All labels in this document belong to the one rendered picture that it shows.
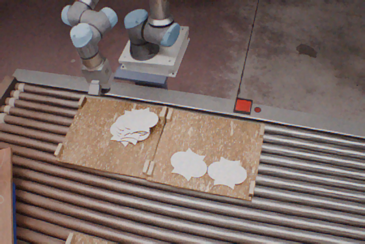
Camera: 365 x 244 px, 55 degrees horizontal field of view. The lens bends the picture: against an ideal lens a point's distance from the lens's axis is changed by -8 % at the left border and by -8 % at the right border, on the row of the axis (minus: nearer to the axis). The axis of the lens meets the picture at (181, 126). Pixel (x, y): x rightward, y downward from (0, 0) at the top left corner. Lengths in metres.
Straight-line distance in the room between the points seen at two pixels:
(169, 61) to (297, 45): 1.79
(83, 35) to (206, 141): 0.65
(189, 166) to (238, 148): 0.21
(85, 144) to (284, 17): 2.56
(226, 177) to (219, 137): 0.19
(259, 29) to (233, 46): 0.35
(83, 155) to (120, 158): 0.16
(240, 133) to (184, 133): 0.23
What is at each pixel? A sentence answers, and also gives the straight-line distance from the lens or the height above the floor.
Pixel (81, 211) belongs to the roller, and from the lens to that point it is 1.48.
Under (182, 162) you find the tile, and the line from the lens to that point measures 1.47.
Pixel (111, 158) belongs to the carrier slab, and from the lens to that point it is 1.54.
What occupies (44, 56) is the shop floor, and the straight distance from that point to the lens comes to 3.60.
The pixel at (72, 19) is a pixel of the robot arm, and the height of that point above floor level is 1.41.
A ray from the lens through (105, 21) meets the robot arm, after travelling 1.34.
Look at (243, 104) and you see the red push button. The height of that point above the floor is 0.93.
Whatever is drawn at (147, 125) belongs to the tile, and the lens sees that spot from 1.54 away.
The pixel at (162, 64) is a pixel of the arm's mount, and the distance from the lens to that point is 1.81.
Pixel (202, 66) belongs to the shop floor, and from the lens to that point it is 3.11.
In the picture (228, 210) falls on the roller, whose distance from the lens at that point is 1.40.
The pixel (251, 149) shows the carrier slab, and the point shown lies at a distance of 1.51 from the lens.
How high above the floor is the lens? 2.21
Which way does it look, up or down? 54 degrees down
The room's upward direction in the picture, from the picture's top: 7 degrees counter-clockwise
